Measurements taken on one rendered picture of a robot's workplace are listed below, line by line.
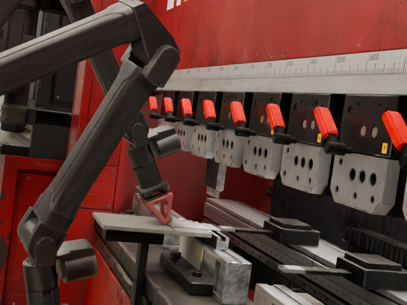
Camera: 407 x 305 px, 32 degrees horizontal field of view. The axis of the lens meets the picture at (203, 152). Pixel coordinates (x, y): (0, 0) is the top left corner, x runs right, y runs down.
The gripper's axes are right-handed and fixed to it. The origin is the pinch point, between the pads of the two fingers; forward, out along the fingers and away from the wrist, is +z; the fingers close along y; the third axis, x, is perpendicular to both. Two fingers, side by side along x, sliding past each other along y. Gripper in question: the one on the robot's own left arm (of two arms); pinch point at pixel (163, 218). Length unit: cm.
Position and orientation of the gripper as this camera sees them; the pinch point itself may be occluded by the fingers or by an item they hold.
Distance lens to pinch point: 175.8
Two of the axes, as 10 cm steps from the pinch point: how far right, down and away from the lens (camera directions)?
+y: -3.0, -1.0, 9.5
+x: -9.0, 3.6, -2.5
